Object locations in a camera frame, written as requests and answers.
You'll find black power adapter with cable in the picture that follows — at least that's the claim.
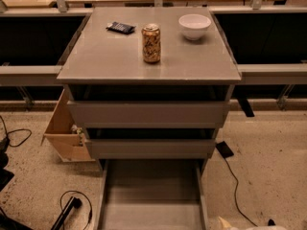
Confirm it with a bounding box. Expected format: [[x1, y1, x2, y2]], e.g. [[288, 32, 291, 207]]
[[215, 141, 257, 227]]

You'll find black cable left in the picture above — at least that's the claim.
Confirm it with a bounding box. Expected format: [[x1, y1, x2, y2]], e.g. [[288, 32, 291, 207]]
[[0, 115, 33, 149]]

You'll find grey top drawer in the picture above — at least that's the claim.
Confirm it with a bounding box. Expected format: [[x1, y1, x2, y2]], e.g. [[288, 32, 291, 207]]
[[67, 101, 229, 128]]

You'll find dark blue snack packet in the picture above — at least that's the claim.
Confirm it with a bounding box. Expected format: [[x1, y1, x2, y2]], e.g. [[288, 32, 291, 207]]
[[106, 22, 135, 35]]

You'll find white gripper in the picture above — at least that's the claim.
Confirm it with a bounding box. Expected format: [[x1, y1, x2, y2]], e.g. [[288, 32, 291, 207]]
[[219, 217, 287, 230]]

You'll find open cardboard box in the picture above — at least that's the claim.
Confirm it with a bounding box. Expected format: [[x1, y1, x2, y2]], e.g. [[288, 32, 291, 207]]
[[44, 90, 91, 162]]

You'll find black stand with cable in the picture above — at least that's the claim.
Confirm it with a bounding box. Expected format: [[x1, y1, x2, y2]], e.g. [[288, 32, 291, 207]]
[[51, 190, 93, 230]]

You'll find white ceramic bowl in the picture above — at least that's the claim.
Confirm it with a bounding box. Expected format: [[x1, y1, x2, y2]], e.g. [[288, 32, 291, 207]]
[[178, 14, 211, 40]]

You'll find grey drawer cabinet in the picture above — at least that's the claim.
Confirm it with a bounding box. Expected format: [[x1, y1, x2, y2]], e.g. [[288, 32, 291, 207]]
[[58, 7, 241, 168]]

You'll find patterned drink can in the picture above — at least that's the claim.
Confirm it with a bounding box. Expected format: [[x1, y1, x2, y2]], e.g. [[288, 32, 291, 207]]
[[142, 24, 161, 63]]

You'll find grey middle drawer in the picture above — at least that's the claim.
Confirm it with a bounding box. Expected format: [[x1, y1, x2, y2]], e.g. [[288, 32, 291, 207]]
[[85, 139, 215, 159]]

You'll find grey bottom drawer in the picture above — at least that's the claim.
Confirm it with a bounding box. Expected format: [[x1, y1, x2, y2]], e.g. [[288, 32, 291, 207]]
[[94, 159, 209, 230]]

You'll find grey drawer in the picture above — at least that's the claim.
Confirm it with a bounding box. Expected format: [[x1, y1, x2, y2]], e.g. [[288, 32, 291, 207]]
[[85, 139, 215, 159], [94, 159, 209, 230], [67, 101, 229, 128]]

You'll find dark equipment at left edge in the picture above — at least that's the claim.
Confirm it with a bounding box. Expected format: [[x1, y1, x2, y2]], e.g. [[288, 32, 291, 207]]
[[0, 138, 14, 230]]

